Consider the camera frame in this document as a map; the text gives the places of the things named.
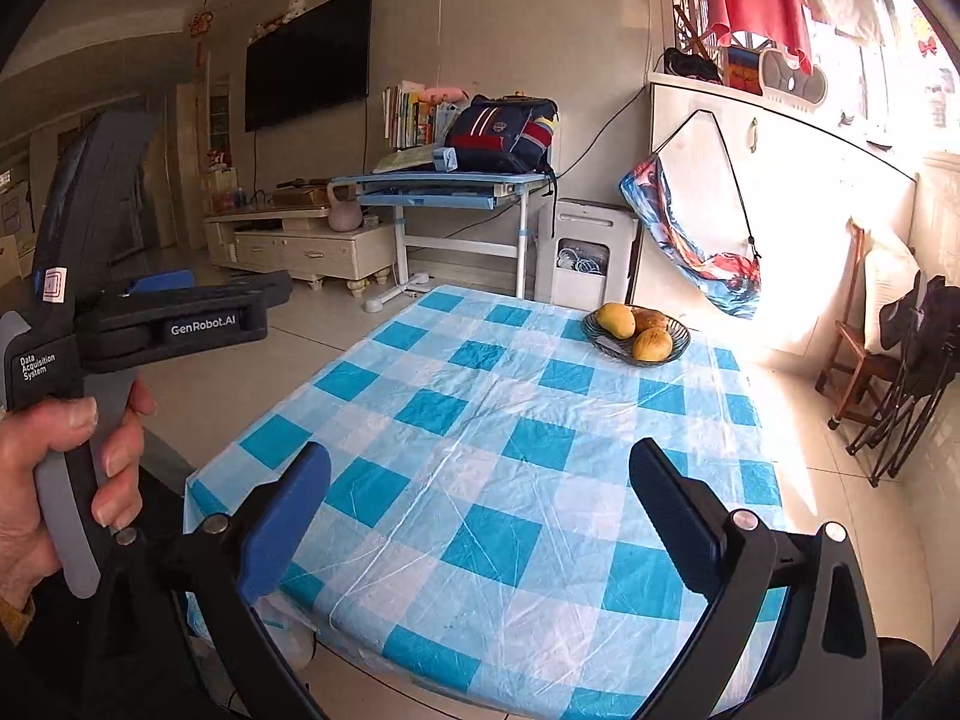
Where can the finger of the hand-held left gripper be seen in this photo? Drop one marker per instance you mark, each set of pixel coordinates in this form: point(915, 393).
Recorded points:
point(225, 289)

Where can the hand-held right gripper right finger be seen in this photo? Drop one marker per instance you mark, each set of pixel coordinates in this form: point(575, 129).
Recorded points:
point(675, 517)

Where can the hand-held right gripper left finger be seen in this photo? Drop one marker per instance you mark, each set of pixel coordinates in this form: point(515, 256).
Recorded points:
point(289, 517)

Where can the person's left hand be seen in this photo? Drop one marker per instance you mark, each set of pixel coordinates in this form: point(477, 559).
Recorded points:
point(19, 510)

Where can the cream television stand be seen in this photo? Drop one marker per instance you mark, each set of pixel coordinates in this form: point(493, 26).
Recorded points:
point(300, 251)

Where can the brown flat box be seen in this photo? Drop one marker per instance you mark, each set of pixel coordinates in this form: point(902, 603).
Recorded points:
point(300, 195)

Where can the pink kettlebell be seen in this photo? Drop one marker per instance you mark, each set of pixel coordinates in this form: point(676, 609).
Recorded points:
point(345, 214)

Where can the dark fruit bowl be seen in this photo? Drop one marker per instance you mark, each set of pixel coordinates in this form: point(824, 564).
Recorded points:
point(675, 349)

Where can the brown round fruit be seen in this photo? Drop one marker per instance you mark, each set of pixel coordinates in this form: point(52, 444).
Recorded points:
point(651, 319)
point(652, 343)

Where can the blue white checkered tablecloth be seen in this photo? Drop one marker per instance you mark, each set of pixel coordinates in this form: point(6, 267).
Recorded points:
point(487, 480)

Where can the yellow mango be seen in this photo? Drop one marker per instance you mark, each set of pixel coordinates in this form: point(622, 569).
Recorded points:
point(616, 320)

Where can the open book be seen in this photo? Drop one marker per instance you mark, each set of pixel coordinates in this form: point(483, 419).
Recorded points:
point(401, 162)

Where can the wooden chair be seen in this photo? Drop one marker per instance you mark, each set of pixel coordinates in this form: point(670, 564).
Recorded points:
point(840, 360)

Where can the blue white study desk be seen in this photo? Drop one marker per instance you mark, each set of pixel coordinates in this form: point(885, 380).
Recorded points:
point(435, 191)

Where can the black flat television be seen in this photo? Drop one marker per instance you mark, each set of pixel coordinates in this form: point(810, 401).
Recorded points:
point(307, 60)

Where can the row of books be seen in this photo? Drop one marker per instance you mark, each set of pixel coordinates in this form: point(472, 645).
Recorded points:
point(409, 116)

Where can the small blue box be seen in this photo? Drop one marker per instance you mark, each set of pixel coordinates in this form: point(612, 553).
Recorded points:
point(445, 160)

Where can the small brown plush toy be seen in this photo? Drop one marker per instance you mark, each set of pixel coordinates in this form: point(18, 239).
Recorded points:
point(262, 31)

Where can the colourful printed hanging bag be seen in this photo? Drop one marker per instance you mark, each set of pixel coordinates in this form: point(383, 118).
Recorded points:
point(690, 255)

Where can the white plush toy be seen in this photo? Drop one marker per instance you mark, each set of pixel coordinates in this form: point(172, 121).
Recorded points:
point(295, 9)

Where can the pink plush toy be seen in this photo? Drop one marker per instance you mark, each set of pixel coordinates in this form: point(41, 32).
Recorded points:
point(442, 95)

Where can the black folding rack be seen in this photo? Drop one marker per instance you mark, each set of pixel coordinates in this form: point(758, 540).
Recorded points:
point(926, 345)

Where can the white floor appliance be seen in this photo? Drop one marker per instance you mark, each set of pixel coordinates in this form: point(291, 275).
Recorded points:
point(585, 221)

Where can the white pillow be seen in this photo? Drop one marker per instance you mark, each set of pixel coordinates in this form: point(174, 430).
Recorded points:
point(885, 285)

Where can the navy red striped backpack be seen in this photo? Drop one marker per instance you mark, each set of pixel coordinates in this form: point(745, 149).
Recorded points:
point(499, 135)

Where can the white cabinet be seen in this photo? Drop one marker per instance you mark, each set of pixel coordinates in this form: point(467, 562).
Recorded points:
point(810, 187)

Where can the black shoes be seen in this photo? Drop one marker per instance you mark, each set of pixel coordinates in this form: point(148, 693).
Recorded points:
point(690, 66)

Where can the white plastic rack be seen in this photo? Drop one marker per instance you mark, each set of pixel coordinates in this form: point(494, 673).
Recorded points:
point(791, 79)

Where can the red hanging garment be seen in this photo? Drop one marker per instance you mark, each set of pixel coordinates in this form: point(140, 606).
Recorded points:
point(757, 0)

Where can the red bow window sticker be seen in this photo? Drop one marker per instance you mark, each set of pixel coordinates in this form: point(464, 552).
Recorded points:
point(928, 41)

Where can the white hanging garment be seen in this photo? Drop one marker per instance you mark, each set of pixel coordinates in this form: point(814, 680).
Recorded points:
point(844, 4)

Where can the red wall ornament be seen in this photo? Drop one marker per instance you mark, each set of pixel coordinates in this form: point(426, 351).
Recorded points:
point(201, 34)

